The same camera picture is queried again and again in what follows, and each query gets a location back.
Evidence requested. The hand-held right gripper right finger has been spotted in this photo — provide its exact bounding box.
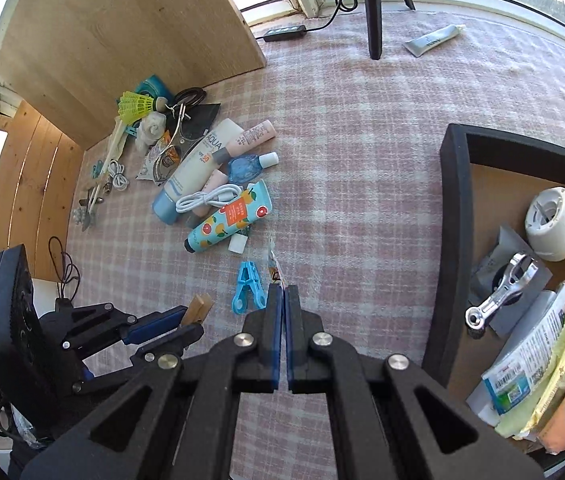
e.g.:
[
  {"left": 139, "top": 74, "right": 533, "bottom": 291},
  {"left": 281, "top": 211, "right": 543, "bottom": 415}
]
[{"left": 285, "top": 284, "right": 546, "bottom": 480}]

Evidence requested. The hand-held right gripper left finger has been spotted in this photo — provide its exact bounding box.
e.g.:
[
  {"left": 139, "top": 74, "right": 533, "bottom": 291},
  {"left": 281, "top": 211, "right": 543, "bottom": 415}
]
[{"left": 20, "top": 284, "right": 283, "bottom": 480}]

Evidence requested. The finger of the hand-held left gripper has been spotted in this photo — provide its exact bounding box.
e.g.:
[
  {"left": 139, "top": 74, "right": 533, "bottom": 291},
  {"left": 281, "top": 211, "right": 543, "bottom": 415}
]
[
  {"left": 75, "top": 324, "right": 204, "bottom": 396},
  {"left": 60, "top": 302, "right": 188, "bottom": 357}
]

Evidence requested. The wooden clothespin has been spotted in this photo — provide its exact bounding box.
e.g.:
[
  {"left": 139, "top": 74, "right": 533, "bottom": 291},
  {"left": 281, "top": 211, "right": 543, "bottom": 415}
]
[{"left": 181, "top": 294, "right": 214, "bottom": 331}]

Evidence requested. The small printed sachet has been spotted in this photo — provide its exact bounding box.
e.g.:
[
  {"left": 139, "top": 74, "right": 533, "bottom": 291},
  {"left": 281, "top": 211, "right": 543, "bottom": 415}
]
[{"left": 266, "top": 232, "right": 289, "bottom": 289}]

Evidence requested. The black tray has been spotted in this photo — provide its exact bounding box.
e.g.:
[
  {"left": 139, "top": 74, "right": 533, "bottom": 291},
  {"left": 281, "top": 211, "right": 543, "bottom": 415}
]
[{"left": 421, "top": 123, "right": 565, "bottom": 461}]

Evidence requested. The metal clamp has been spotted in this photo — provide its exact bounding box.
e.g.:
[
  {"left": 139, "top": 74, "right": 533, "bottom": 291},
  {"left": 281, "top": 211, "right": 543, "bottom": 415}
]
[
  {"left": 151, "top": 102, "right": 190, "bottom": 187},
  {"left": 465, "top": 253, "right": 539, "bottom": 332}
]

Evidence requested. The grey sachet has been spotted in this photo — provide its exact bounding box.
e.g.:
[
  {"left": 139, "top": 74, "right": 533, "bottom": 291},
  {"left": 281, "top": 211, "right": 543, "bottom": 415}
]
[{"left": 470, "top": 225, "right": 553, "bottom": 338}]

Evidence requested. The wood plank panel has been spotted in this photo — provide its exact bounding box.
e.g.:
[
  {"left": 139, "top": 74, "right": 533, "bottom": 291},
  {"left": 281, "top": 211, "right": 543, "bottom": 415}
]
[{"left": 0, "top": 100, "right": 86, "bottom": 281}]

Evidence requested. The small pink tube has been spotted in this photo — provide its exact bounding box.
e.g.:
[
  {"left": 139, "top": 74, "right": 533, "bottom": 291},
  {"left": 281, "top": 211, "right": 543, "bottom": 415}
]
[{"left": 201, "top": 169, "right": 229, "bottom": 196}]

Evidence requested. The white blue sunscreen tube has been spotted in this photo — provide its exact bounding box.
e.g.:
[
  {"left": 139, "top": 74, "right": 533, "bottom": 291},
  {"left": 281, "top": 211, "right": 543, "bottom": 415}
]
[{"left": 152, "top": 119, "right": 246, "bottom": 225}]

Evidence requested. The small white orange sachet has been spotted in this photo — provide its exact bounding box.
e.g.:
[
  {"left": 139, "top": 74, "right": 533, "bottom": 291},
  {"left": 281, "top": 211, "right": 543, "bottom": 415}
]
[{"left": 136, "top": 130, "right": 173, "bottom": 181}]

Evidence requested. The small blue bottle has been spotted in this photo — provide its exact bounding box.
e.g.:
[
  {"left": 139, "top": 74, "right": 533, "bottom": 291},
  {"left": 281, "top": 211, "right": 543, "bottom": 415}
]
[{"left": 226, "top": 152, "right": 279, "bottom": 184}]

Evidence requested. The bamboo stick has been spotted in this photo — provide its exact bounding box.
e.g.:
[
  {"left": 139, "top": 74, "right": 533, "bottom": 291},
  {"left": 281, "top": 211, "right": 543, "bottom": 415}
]
[{"left": 90, "top": 119, "right": 129, "bottom": 208}]

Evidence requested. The white crumpled bag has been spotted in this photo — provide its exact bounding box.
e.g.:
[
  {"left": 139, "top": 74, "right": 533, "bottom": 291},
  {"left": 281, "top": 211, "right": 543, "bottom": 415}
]
[{"left": 135, "top": 111, "right": 167, "bottom": 150}]

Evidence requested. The plaid tablecloth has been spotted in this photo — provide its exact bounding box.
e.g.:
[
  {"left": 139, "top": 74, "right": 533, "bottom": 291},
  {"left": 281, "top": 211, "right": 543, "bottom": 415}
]
[{"left": 62, "top": 0, "right": 565, "bottom": 480}]

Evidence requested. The pink bottle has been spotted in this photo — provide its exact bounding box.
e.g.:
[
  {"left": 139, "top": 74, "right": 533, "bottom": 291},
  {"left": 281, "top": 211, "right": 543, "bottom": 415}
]
[{"left": 215, "top": 120, "right": 277, "bottom": 166}]

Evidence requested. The black glossy pouch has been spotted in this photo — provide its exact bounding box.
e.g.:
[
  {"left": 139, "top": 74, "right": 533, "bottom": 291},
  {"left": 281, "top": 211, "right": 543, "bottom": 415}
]
[{"left": 180, "top": 102, "right": 223, "bottom": 143}]

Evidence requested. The yellow green shuttlecock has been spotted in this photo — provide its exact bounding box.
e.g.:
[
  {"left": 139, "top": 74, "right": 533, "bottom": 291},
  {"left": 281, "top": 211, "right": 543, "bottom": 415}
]
[{"left": 115, "top": 91, "right": 169, "bottom": 123}]

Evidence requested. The teal packet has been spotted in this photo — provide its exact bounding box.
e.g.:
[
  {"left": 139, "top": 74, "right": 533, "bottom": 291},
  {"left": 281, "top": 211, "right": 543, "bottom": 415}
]
[{"left": 135, "top": 76, "right": 173, "bottom": 101}]

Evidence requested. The white round device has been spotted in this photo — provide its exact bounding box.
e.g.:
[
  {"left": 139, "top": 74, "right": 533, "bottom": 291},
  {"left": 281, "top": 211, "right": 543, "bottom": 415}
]
[{"left": 524, "top": 186, "right": 565, "bottom": 262}]

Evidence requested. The wooden board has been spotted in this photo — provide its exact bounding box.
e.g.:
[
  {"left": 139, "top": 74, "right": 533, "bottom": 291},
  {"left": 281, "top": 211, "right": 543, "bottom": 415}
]
[{"left": 0, "top": 0, "right": 267, "bottom": 151}]

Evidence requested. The black inline controller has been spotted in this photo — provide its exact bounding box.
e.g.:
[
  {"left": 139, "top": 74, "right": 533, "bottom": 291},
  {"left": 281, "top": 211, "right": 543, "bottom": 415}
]
[{"left": 262, "top": 24, "right": 308, "bottom": 43}]

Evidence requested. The grey tube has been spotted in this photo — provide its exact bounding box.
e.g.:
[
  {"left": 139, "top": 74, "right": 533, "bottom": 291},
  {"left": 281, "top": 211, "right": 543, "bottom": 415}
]
[{"left": 403, "top": 24, "right": 465, "bottom": 58}]

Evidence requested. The black tripod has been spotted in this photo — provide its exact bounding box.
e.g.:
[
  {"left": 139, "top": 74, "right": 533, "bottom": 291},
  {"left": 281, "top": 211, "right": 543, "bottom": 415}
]
[{"left": 327, "top": 0, "right": 416, "bottom": 61}]

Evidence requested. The black power cable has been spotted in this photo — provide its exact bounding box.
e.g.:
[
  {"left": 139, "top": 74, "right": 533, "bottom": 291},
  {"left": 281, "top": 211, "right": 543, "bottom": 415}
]
[{"left": 47, "top": 235, "right": 83, "bottom": 306}]

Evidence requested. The white usb cable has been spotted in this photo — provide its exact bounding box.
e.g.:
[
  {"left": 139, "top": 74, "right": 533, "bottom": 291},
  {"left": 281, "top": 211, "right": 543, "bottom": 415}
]
[{"left": 176, "top": 183, "right": 240, "bottom": 214}]

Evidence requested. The dark coiled cord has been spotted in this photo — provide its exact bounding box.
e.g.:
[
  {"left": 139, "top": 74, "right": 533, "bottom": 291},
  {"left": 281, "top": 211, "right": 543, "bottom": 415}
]
[{"left": 172, "top": 87, "right": 208, "bottom": 109}]

